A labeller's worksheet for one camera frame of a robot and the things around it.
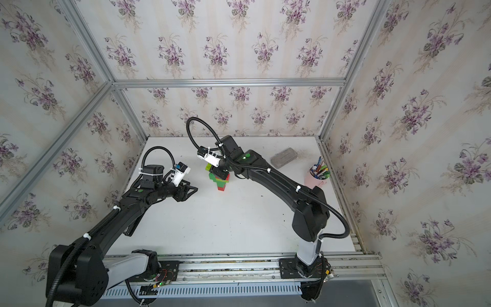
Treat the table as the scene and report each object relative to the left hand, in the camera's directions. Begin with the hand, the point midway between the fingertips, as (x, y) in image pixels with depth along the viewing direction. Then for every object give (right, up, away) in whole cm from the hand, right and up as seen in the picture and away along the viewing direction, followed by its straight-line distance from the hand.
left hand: (192, 186), depth 83 cm
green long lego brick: (+8, +4, +5) cm, 10 cm away
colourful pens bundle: (+61, +6, +10) cm, 62 cm away
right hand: (+12, +10, -4) cm, 16 cm away
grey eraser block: (+45, +12, +24) cm, 53 cm away
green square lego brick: (+12, -1, +11) cm, 16 cm away
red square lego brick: (+11, -3, +13) cm, 17 cm away
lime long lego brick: (+8, +9, -5) cm, 13 cm away
